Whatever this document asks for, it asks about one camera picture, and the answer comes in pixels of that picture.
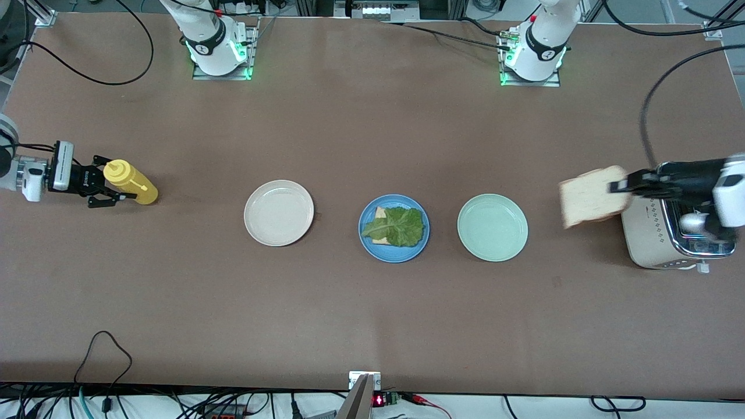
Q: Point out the white power strip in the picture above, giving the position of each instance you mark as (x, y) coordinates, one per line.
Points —
(381, 10)

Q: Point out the blue round plate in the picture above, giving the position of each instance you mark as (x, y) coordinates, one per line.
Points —
(396, 255)

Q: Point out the beige round plate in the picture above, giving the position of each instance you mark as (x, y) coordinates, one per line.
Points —
(279, 213)

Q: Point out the toasted bread slice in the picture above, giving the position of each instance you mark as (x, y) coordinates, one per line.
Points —
(588, 198)
(380, 213)

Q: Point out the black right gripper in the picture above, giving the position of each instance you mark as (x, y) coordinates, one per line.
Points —
(78, 179)

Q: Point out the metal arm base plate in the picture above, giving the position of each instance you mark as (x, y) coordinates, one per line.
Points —
(201, 74)
(524, 84)

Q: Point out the grey metal camera mount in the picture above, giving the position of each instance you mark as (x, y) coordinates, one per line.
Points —
(361, 401)

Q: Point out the green lettuce leaf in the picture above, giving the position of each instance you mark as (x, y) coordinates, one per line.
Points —
(401, 227)

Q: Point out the yellow mustard squeeze bottle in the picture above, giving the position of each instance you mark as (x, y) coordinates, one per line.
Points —
(137, 186)

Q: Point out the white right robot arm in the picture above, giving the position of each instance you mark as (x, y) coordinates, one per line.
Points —
(212, 41)

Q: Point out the aluminium frame corner bracket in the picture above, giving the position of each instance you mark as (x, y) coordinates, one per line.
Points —
(713, 30)
(45, 19)

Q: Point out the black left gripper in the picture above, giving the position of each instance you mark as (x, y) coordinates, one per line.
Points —
(689, 176)

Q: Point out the cream two-slot toaster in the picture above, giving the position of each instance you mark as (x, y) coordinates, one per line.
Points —
(652, 244)

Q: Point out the pale green round plate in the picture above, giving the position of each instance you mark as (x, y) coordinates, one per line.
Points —
(492, 227)

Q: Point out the red LED display module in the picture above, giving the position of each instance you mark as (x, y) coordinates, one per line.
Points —
(379, 400)

